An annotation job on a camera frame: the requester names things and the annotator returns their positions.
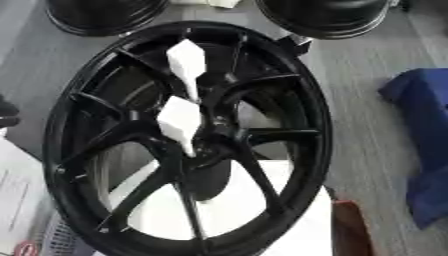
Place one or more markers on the white pin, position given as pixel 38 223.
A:
pixel 178 119
pixel 186 61

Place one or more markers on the black spoked wheel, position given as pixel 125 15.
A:
pixel 304 140

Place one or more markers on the black round wheel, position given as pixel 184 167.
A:
pixel 105 15
pixel 326 15

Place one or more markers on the red brown object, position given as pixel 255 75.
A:
pixel 350 230

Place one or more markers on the blue cloth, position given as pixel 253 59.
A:
pixel 423 133

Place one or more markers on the white paper sheet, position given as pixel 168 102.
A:
pixel 17 190

